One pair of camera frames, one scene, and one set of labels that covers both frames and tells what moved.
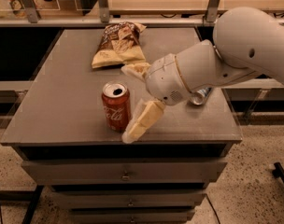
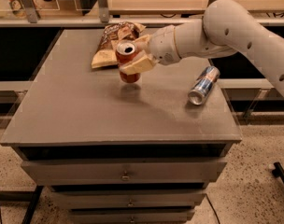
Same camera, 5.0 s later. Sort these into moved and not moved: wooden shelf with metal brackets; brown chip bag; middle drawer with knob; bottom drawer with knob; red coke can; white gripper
Moved: white gripper; red coke can
Not moved: wooden shelf with metal brackets; middle drawer with knob; bottom drawer with knob; brown chip bag
